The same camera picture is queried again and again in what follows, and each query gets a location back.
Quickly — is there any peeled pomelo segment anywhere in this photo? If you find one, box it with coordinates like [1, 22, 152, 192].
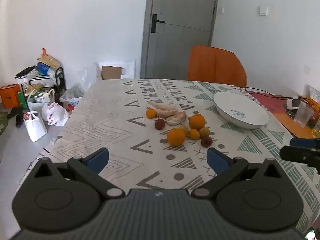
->
[166, 111, 187, 126]
[148, 101, 178, 118]

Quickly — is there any black cable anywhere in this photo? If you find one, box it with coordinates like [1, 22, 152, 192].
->
[246, 87, 302, 100]

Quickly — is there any orange chair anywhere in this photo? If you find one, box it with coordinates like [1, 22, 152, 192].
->
[187, 45, 248, 88]

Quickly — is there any orange box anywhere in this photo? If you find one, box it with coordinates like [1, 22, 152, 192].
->
[0, 84, 21, 108]

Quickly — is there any blue white bag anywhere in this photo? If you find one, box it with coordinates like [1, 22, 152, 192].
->
[36, 62, 54, 77]

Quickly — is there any clear glass cup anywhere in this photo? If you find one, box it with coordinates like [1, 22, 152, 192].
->
[294, 101, 313, 128]

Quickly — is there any brown paper bag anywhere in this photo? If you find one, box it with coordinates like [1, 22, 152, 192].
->
[37, 48, 61, 68]

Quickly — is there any filled clear plastic bag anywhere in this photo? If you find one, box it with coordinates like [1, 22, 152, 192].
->
[60, 86, 85, 110]

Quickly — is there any black door handle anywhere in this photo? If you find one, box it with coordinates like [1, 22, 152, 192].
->
[151, 14, 166, 33]

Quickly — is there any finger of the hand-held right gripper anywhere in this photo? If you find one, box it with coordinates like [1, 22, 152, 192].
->
[279, 145, 320, 167]
[290, 137, 320, 149]

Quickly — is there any black folded cloth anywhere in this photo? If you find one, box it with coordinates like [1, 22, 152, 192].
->
[15, 66, 37, 78]

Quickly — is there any white power adapter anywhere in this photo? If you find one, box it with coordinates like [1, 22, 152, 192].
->
[286, 98, 304, 110]

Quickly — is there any white red plastic bag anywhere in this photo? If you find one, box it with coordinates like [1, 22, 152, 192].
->
[41, 102, 69, 126]

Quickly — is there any brown cardboard piece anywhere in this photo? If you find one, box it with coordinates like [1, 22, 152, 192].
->
[101, 65, 122, 80]

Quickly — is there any orange red table mat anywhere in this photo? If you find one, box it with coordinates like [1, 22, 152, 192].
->
[247, 91, 320, 139]

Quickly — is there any grey door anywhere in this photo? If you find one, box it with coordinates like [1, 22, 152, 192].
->
[140, 0, 220, 80]

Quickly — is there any large orange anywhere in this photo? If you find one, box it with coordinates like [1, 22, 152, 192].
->
[167, 128, 187, 147]
[189, 114, 206, 130]

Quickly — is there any white plate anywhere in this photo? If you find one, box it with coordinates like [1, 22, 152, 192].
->
[213, 91, 270, 130]

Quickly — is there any white handled bag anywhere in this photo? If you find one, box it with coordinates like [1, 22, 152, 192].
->
[23, 111, 48, 142]

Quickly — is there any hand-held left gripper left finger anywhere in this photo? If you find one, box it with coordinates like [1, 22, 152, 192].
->
[29, 147, 126, 200]

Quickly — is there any patterned white tablecloth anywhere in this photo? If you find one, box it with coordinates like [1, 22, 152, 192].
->
[15, 78, 320, 235]

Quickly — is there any green rug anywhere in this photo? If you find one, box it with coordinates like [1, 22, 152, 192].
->
[0, 111, 9, 135]

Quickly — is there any green box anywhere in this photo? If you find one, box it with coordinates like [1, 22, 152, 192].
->
[17, 91, 28, 110]

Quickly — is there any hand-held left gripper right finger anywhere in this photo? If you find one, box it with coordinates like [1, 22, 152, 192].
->
[191, 147, 287, 200]

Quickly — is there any white tote bag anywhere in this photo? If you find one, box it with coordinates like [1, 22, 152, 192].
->
[26, 89, 55, 112]

